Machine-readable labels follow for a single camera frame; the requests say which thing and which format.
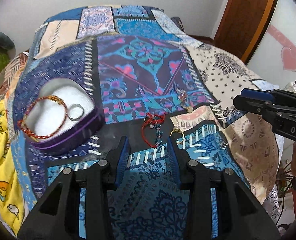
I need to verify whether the gold ring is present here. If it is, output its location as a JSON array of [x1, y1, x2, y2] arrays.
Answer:
[[169, 127, 186, 145]]

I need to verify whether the red beaded string bracelet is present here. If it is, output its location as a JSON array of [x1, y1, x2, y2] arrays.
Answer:
[[140, 112, 167, 149]]

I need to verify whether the bronze pendant charm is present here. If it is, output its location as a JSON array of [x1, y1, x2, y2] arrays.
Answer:
[[176, 86, 193, 113]]

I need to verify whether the silver ring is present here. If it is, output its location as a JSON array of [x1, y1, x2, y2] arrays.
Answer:
[[67, 103, 85, 121]]

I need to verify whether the red braided cord bracelet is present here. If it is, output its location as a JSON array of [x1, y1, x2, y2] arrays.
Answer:
[[17, 95, 69, 140]]

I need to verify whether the purple heart-shaped jewelry box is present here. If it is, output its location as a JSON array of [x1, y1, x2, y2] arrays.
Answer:
[[18, 77, 104, 155]]

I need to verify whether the blue patchwork bedspread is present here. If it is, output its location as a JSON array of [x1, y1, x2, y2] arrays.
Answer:
[[7, 5, 283, 239]]

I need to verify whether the brown wooden door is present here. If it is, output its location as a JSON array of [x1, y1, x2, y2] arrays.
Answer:
[[214, 0, 277, 63]]

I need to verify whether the dark grey pillow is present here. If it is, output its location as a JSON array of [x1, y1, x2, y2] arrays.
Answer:
[[171, 17, 184, 32]]

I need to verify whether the yellow cartoon blanket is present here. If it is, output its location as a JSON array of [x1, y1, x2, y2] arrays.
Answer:
[[0, 100, 26, 236]]

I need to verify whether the black cable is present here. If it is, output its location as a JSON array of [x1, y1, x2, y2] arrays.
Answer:
[[275, 177, 295, 227]]

